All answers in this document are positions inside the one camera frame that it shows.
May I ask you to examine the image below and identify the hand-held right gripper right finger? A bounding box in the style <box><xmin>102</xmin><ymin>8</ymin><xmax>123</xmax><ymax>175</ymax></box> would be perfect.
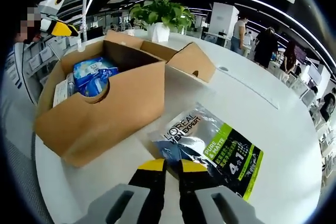
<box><xmin>178</xmin><ymin>158</ymin><xmax>263</xmax><ymax>224</ymax></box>

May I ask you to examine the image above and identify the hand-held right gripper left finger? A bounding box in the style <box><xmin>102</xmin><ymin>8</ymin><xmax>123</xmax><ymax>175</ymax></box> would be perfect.
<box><xmin>89</xmin><ymin>158</ymin><xmax>168</xmax><ymax>224</ymax></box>

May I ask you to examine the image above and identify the silver green soft pouch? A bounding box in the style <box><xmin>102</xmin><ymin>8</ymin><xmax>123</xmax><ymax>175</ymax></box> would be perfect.
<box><xmin>146</xmin><ymin>102</ymin><xmax>265</xmax><ymax>201</ymax></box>

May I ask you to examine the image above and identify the blue soft tissue pack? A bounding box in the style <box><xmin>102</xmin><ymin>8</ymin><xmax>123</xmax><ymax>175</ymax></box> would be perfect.
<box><xmin>75</xmin><ymin>68</ymin><xmax>120</xmax><ymax>96</ymax></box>

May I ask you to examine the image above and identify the small white carton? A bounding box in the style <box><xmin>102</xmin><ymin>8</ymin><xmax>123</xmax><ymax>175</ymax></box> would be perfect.
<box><xmin>52</xmin><ymin>80</ymin><xmax>70</xmax><ymax>108</ymax></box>

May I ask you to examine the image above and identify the brown cardboard shoe box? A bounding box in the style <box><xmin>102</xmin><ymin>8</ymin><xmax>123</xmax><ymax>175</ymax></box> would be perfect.
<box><xmin>34</xmin><ymin>30</ymin><xmax>216</xmax><ymax>168</ymax></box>

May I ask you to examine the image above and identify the white storage shelf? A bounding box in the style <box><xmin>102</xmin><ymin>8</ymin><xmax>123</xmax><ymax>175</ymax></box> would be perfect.
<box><xmin>26</xmin><ymin>0</ymin><xmax>91</xmax><ymax>78</ymax></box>

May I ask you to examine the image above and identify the row of white storage bins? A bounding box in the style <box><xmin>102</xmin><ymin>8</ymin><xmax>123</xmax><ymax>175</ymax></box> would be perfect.
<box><xmin>27</xmin><ymin>35</ymin><xmax>61</xmax><ymax>73</ymax></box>

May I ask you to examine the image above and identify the green potted plant white pot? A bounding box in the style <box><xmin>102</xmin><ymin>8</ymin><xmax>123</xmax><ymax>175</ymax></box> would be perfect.
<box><xmin>129</xmin><ymin>0</ymin><xmax>196</xmax><ymax>42</ymax></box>

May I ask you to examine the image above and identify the grey mesh office chair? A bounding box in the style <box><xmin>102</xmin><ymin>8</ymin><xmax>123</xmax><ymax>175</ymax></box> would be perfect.
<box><xmin>0</xmin><ymin>42</ymin><xmax>40</xmax><ymax>224</ymax></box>

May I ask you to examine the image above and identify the row of white office chairs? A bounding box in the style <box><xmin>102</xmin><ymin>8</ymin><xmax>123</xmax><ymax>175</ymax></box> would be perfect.
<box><xmin>285</xmin><ymin>73</ymin><xmax>336</xmax><ymax>183</ymax></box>

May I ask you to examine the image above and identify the black cable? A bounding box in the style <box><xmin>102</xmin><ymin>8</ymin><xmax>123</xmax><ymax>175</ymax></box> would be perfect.
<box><xmin>22</xmin><ymin>41</ymin><xmax>40</xmax><ymax>107</ymax></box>

